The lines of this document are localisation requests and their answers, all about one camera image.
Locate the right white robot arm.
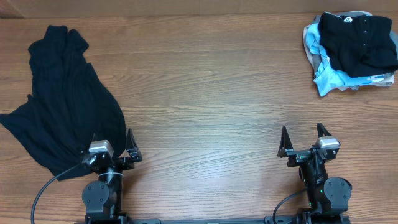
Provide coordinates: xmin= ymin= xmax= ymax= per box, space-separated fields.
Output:
xmin=272 ymin=123 xmax=352 ymax=224

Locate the light blue folded garment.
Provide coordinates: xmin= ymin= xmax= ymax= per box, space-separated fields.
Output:
xmin=306 ymin=25 xmax=371 ymax=97

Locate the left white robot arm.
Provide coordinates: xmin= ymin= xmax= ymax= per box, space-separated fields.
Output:
xmin=82 ymin=129 xmax=142 ymax=223

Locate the beige grey folded garment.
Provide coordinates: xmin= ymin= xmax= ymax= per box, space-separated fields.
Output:
xmin=303 ymin=11 xmax=394 ymax=91

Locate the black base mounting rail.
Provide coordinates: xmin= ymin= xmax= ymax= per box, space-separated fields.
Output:
xmin=74 ymin=215 xmax=351 ymax=224

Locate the folded black polo shirt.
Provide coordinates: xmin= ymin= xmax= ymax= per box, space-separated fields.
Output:
xmin=318 ymin=12 xmax=397 ymax=78

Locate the black t-shirt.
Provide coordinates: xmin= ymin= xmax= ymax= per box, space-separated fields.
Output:
xmin=1 ymin=26 xmax=126 ymax=180

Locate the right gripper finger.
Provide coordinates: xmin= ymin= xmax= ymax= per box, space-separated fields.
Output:
xmin=279 ymin=126 xmax=294 ymax=152
xmin=317 ymin=123 xmax=331 ymax=137

